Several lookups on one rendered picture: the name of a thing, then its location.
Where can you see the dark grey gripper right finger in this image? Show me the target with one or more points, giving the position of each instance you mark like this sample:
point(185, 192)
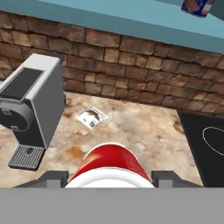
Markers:
point(163, 176)

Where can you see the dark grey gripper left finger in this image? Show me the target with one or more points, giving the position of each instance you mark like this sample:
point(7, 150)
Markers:
point(55, 176)

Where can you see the black hob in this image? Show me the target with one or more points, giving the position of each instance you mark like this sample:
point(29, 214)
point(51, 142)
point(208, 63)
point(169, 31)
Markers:
point(205, 148)

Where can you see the red and white can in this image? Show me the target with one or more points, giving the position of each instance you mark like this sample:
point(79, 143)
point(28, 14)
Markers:
point(112, 164)

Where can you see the white flat packet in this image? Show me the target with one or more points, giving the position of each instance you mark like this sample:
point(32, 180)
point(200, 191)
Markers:
point(92, 117)

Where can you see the grey coffee machine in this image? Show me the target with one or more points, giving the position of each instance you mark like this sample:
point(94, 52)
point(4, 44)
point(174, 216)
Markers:
point(30, 105)

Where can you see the blue and orange box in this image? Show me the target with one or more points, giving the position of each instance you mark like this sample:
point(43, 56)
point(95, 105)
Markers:
point(197, 7)

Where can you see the teal wall cabinet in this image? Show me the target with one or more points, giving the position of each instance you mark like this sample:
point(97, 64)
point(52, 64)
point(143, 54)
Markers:
point(140, 20)

